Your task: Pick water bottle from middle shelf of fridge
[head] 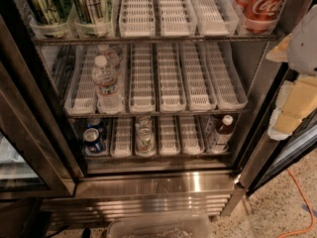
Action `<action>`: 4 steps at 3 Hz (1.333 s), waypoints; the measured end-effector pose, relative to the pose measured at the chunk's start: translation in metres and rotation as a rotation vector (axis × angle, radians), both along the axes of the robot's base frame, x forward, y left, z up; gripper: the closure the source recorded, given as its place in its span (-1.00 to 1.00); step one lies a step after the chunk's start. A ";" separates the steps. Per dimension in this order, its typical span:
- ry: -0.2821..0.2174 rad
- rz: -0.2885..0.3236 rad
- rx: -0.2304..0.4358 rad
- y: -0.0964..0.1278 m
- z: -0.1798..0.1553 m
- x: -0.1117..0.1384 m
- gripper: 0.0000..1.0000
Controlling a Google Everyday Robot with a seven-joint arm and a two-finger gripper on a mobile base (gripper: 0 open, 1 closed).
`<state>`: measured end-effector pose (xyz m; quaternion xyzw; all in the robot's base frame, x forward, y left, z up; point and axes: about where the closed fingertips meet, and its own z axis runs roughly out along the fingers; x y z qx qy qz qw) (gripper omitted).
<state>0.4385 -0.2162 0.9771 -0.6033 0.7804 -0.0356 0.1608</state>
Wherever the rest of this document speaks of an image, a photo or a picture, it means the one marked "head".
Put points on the silver soda can front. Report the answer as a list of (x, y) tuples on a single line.
[(145, 141)]

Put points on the rear clear water bottle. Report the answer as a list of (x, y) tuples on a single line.
[(110, 55)]

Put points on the silver soda can rear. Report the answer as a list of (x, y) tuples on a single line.
[(144, 121)]

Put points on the fridge glass door right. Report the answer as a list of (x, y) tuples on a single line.
[(264, 158)]

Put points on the green tall can right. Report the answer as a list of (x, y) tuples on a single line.
[(93, 16)]

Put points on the middle shelf tray leftmost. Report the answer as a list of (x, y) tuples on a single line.
[(81, 97)]

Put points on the brown tea bottle white cap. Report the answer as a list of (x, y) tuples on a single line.
[(222, 134)]

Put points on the green tall can left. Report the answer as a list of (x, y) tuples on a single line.
[(50, 18)]

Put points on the blue Pepsi can rear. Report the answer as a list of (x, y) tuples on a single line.
[(97, 123)]

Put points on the stainless steel fridge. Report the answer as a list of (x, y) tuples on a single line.
[(76, 186)]

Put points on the blue Pepsi can front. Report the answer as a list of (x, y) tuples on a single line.
[(93, 141)]

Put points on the shelf tray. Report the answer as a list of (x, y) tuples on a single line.
[(230, 92), (171, 90), (137, 18), (176, 18), (81, 97), (215, 17), (120, 49), (192, 143), (200, 94), (168, 140), (121, 144), (142, 84)]

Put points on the silver soda can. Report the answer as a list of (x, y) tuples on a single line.
[(144, 121), (145, 141)]

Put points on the middle shelf tray rightmost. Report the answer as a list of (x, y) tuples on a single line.
[(230, 92)]

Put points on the red Coca-Cola can front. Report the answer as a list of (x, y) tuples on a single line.
[(260, 14)]

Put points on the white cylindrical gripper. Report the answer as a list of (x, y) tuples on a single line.
[(304, 49)]

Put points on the blue pepsi can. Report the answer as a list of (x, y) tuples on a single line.
[(97, 123), (93, 141)]

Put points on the clear plastic water bottle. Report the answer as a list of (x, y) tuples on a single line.
[(106, 86)]

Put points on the green tall can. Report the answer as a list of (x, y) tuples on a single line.
[(93, 16), (50, 18)]

